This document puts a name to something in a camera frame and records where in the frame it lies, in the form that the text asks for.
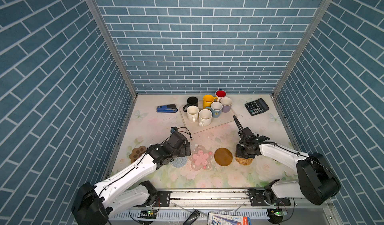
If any cork woven coaster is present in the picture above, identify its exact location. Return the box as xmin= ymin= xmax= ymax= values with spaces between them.
xmin=235 ymin=157 xmax=253 ymax=166

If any grey blue woven coaster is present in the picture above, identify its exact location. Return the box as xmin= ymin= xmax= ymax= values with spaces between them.
xmin=171 ymin=157 xmax=188 ymax=168

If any pink flower coaster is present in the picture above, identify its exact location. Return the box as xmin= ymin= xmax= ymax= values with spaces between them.
xmin=189 ymin=145 xmax=214 ymax=171

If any brown round coaster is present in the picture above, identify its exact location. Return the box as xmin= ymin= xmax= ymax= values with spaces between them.
xmin=214 ymin=148 xmax=233 ymax=167

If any paw print coaster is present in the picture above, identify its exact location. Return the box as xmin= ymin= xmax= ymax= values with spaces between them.
xmin=128 ymin=146 xmax=147 ymax=163

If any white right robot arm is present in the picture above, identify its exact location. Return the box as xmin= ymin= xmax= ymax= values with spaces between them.
xmin=236 ymin=127 xmax=341 ymax=206

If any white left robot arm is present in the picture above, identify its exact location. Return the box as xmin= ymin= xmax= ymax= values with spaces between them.
xmin=71 ymin=132 xmax=191 ymax=225

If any beige serving tray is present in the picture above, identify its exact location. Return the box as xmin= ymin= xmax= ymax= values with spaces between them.
xmin=179 ymin=100 xmax=238 ymax=135

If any white mug left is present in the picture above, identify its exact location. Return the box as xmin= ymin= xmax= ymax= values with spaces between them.
xmin=187 ymin=105 xmax=200 ymax=123

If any white mug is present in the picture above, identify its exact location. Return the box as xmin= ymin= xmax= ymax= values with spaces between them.
xmin=187 ymin=105 xmax=200 ymax=123
xmin=199 ymin=109 xmax=212 ymax=127

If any blue black stapler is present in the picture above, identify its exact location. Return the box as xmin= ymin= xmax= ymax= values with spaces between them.
xmin=156 ymin=104 xmax=178 ymax=113

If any black calculator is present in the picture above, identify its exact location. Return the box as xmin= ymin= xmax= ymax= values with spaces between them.
xmin=245 ymin=98 xmax=270 ymax=116

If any white mug right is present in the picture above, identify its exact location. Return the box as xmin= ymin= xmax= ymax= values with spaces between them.
xmin=199 ymin=109 xmax=212 ymax=127

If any black mug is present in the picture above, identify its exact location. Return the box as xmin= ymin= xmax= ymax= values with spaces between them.
xmin=183 ymin=96 xmax=199 ymax=112

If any lavender mug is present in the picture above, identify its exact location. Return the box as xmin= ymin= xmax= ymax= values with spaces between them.
xmin=220 ymin=97 xmax=233 ymax=113

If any light blue patterned mug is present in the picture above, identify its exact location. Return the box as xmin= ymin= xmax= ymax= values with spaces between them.
xmin=206 ymin=101 xmax=223 ymax=118

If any yellow mug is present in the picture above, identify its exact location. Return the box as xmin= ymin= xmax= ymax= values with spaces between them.
xmin=203 ymin=94 xmax=218 ymax=109

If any red interior mug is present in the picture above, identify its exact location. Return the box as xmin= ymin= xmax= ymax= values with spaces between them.
xmin=215 ymin=90 xmax=227 ymax=102

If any printed paper package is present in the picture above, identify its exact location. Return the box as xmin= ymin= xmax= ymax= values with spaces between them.
xmin=208 ymin=213 xmax=252 ymax=225

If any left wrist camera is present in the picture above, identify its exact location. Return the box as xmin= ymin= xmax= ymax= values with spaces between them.
xmin=170 ymin=127 xmax=178 ymax=135

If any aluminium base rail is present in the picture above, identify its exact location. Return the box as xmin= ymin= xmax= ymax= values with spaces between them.
xmin=110 ymin=189 xmax=342 ymax=225

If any black remote handle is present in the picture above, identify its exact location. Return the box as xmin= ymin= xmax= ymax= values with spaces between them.
xmin=183 ymin=210 xmax=201 ymax=225

